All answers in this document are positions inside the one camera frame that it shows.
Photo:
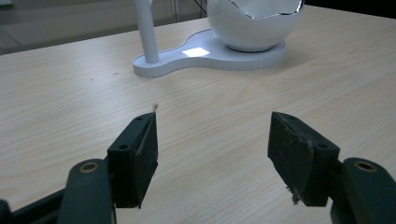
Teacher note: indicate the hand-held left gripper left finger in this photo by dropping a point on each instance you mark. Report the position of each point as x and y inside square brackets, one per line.
[134, 165]

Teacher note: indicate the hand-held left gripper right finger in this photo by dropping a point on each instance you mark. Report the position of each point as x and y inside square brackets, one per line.
[299, 161]

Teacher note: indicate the white desk lamp with egg-shaped bowl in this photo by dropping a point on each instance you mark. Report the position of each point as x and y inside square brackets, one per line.
[249, 31]

